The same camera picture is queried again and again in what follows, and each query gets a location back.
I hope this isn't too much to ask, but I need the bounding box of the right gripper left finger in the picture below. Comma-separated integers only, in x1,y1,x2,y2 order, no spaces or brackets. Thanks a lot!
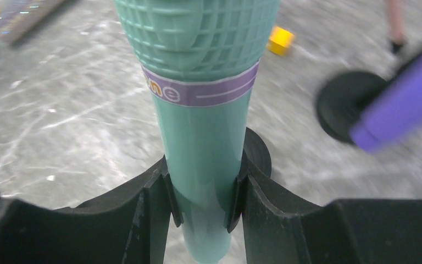
0,159,171,263

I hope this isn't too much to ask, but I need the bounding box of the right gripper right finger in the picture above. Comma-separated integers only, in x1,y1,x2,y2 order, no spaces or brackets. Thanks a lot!
243,164,422,263

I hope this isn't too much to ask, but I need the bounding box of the purple microphone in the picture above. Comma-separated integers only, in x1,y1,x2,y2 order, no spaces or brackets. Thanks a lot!
349,51,422,151

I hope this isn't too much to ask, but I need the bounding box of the black round-base mic stand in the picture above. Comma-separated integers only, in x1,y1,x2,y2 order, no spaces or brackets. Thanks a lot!
160,128,272,233
315,54,421,145

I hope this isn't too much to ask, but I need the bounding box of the mint green microphone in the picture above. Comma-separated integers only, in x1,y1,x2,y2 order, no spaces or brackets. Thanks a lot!
114,1,279,263

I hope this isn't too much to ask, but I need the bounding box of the pink music stand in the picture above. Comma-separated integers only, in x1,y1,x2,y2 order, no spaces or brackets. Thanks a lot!
386,0,406,54

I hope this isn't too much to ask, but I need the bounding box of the yellow cube near music stand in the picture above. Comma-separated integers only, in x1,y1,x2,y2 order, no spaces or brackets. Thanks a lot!
266,26,296,57

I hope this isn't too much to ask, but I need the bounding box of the glitter silver-head microphone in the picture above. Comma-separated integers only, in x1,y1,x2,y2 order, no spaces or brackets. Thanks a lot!
0,0,66,45

